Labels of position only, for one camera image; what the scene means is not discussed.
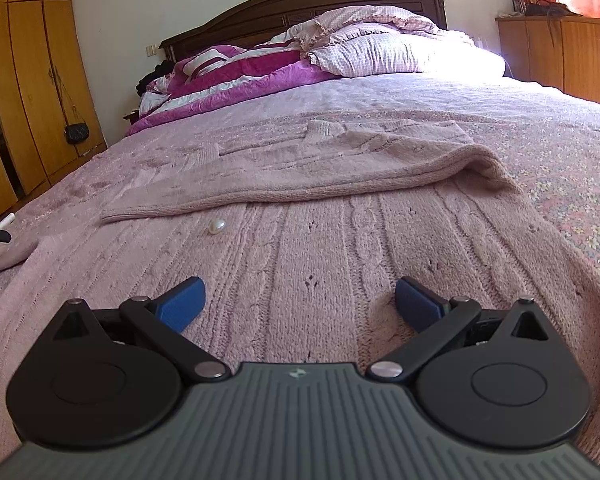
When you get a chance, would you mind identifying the checkered white pillow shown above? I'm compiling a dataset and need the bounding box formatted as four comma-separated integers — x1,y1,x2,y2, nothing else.
307,30,506,79

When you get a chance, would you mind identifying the dark item on dresser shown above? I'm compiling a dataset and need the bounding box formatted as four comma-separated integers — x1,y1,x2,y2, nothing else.
524,2,571,17

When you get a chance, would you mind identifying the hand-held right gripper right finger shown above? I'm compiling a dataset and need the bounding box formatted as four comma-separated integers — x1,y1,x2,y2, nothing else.
365,276,551,381

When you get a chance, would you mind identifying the pink knit sweater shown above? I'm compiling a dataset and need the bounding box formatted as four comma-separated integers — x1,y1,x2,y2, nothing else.
0,119,600,468

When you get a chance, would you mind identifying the black clothing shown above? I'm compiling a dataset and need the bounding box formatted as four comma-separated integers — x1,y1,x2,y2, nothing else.
135,59,175,97

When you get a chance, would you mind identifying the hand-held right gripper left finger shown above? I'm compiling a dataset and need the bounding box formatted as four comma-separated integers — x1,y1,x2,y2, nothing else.
52,276,232,381

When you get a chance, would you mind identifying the magenta and white blanket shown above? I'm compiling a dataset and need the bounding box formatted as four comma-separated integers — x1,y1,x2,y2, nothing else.
126,44,343,136

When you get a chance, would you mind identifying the pink ruffled quilt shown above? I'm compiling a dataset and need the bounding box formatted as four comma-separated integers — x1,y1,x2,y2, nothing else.
252,5,448,56

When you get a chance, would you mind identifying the pink floral bedspread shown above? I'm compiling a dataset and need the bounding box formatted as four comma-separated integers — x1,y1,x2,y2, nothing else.
0,76,600,461

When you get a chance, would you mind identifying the wooden dresser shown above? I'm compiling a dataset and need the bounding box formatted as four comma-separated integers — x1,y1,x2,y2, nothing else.
496,14,600,111

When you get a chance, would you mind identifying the wooden wardrobe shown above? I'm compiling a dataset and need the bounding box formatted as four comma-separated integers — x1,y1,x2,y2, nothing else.
0,0,108,221

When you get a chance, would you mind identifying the dark wooden headboard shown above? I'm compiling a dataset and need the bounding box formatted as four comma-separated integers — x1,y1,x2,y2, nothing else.
159,0,448,63

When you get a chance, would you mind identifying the small black handbag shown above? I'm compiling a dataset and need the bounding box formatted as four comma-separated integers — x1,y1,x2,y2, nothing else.
64,122,90,146

